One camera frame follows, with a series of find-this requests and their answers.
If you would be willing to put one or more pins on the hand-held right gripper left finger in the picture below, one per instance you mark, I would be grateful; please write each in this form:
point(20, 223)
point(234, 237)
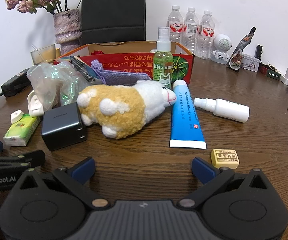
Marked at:
point(84, 169)

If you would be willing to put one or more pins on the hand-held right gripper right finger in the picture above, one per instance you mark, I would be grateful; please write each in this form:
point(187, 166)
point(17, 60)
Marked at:
point(203, 171)

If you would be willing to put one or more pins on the yellow eraser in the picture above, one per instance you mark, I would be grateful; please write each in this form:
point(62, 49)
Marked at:
point(225, 158)

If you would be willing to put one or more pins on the green tissue packet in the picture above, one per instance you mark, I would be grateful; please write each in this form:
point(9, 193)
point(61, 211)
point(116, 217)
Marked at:
point(21, 130)

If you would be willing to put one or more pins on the black charger block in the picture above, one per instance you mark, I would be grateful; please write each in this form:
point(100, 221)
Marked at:
point(61, 127)

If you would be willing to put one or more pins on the blue cream tube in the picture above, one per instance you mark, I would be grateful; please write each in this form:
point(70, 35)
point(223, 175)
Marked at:
point(183, 120)

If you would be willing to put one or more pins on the white spray bottle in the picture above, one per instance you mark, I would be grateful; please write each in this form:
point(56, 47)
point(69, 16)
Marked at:
point(228, 110)

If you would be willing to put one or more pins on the white and tan plush toy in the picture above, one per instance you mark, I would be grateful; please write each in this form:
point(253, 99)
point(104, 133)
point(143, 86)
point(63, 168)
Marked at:
point(119, 105)

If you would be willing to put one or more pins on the iridescent plastic bag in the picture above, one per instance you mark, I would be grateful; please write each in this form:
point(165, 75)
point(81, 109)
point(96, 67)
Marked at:
point(49, 80)

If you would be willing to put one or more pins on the purple cloth pouch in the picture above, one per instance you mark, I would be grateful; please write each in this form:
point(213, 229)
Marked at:
point(124, 78)

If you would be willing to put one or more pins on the dark blue snack packet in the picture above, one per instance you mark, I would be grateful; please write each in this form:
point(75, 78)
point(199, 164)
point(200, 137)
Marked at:
point(82, 68)

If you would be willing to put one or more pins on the red cardboard box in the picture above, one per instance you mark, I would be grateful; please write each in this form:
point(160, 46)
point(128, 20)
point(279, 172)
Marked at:
point(134, 62)

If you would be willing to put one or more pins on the wooden desktop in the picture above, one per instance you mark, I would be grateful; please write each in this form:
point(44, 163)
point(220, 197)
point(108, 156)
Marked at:
point(146, 147)

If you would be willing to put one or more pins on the small white cap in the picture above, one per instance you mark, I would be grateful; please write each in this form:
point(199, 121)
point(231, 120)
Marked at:
point(17, 116)

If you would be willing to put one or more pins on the black power adapter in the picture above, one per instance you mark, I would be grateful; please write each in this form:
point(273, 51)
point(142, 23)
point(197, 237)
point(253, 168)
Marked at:
point(15, 83)

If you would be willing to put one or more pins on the glass cup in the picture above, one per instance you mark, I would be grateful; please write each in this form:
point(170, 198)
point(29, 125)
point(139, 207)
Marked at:
point(44, 55)

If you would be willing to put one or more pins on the green spray bottle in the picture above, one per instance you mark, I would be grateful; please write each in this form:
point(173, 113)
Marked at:
point(162, 65)

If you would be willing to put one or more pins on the dark labelled box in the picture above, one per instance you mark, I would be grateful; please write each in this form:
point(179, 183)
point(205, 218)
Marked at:
point(270, 73)

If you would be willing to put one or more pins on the white tin box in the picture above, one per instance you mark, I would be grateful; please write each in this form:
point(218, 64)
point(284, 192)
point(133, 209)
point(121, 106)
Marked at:
point(251, 62)

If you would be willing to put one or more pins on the dark snack pouch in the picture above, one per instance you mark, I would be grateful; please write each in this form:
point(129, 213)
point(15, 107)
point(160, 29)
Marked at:
point(238, 52)

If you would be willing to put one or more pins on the white robot speaker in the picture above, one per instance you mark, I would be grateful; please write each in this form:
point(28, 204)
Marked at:
point(221, 45)

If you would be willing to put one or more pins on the clear water bottle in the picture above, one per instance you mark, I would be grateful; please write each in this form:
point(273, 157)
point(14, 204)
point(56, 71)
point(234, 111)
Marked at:
point(175, 22)
point(205, 37)
point(190, 30)

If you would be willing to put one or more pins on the purple ceramic vase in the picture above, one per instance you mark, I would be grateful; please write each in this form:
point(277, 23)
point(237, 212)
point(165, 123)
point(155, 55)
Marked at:
point(67, 27)

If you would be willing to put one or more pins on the black paper bag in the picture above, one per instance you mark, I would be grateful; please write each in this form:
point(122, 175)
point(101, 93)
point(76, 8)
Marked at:
point(112, 10)

